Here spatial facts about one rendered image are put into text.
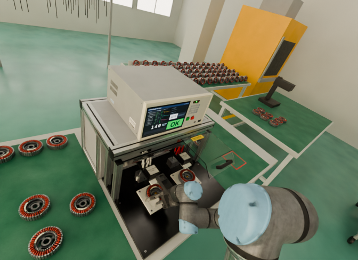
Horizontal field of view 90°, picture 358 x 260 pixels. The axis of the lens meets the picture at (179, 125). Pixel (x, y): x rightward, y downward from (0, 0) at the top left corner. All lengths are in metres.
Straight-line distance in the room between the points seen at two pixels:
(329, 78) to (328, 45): 0.78
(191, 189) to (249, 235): 0.40
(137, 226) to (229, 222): 0.64
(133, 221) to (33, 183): 0.55
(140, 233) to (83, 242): 0.24
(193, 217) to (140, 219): 0.34
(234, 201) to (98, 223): 0.75
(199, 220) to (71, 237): 0.56
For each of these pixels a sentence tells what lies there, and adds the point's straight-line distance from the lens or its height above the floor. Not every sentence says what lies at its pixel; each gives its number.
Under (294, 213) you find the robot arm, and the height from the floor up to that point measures 1.41.
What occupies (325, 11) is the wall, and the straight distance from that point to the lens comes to 6.07.
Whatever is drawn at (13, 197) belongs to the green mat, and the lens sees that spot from 1.19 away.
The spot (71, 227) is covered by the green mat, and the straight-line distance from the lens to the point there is 1.04.
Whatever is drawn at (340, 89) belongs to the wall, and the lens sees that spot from 5.84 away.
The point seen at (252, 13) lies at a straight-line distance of 4.60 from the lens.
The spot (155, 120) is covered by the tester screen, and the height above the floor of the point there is 1.22.
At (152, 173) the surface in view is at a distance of 0.99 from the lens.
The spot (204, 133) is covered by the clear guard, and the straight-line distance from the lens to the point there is 1.13.
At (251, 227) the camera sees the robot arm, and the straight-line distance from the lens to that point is 0.40.
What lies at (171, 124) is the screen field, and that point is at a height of 1.17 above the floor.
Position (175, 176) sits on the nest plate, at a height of 0.78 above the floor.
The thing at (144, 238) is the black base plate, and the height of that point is 0.77.
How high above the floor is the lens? 1.69
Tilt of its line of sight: 34 degrees down
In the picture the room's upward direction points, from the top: 19 degrees clockwise
